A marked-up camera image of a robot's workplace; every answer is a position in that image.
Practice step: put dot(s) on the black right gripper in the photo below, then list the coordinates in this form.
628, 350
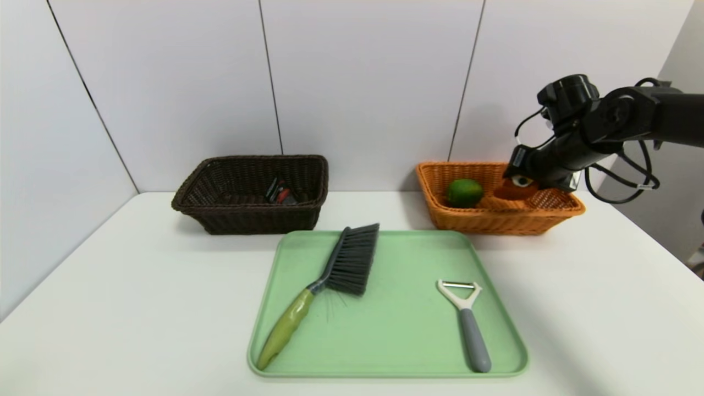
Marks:
566, 181

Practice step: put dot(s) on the orange toy fruit tart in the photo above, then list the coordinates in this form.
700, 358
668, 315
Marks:
514, 191

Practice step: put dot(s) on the green lime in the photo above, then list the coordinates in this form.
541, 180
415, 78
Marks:
465, 193

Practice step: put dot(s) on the black cosmetic tube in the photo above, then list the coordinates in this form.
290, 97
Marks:
280, 193

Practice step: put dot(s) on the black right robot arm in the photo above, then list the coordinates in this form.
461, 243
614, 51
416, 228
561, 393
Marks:
632, 113

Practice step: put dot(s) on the orange wicker basket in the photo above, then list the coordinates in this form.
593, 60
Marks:
495, 223

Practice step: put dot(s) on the dark brown wicker basket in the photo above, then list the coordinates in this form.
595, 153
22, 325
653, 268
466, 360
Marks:
247, 220

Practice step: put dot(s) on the light green plastic tray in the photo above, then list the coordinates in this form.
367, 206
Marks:
412, 341

